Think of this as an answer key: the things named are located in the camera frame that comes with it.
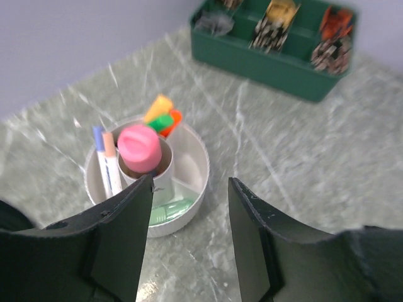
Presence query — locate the peach cap white marker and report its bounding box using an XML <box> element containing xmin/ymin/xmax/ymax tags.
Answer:
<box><xmin>102</xmin><ymin>132</ymin><xmax>122</xmax><ymax>196</ymax></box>

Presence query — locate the mint green correction tape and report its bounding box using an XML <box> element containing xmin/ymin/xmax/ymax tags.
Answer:
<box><xmin>149</xmin><ymin>199</ymin><xmax>193</xmax><ymax>226</ymax></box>

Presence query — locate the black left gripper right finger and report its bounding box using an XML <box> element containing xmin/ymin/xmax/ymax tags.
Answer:
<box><xmin>228</xmin><ymin>177</ymin><xmax>402</xmax><ymax>301</ymax></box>

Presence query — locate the orange navy rolled tie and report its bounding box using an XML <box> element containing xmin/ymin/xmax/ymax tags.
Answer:
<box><xmin>319</xmin><ymin>6</ymin><xmax>354</xmax><ymax>41</ymax></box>

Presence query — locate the dark patterned rolled tie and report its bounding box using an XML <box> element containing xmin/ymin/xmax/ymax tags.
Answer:
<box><xmin>310</xmin><ymin>36</ymin><xmax>351</xmax><ymax>74</ymax></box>

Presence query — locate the orange pastel highlighter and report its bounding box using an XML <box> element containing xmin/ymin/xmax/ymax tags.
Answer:
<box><xmin>144</xmin><ymin>94</ymin><xmax>174</xmax><ymax>123</ymax></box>

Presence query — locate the blue cap white marker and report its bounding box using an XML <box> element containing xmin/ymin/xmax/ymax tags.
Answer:
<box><xmin>93</xmin><ymin>126</ymin><xmax>112</xmax><ymax>199</ymax></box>

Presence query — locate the green black highlighter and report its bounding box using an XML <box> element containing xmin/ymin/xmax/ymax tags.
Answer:
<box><xmin>147</xmin><ymin>114</ymin><xmax>173</xmax><ymax>133</ymax></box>

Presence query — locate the black white rolled tie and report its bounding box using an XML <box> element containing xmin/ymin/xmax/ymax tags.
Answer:
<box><xmin>249</xmin><ymin>16</ymin><xmax>288</xmax><ymax>53</ymax></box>

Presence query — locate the white round desk organizer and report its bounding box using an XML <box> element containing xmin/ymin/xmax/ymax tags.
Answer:
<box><xmin>84</xmin><ymin>116</ymin><xmax>210</xmax><ymax>238</ymax></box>

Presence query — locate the green compartment tray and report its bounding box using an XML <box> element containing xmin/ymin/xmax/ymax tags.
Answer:
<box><xmin>190</xmin><ymin>1</ymin><xmax>358</xmax><ymax>102</ymax></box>

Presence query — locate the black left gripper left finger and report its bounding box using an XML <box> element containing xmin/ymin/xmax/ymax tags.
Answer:
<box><xmin>1</xmin><ymin>176</ymin><xmax>154</xmax><ymax>301</ymax></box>

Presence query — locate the yellow rolled tie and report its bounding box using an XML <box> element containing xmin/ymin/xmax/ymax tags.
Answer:
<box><xmin>265</xmin><ymin>0</ymin><xmax>300</xmax><ymax>21</ymax></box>

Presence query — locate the grey rolled sock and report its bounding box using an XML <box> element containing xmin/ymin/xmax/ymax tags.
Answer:
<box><xmin>194</xmin><ymin>11</ymin><xmax>235</xmax><ymax>36</ymax></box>

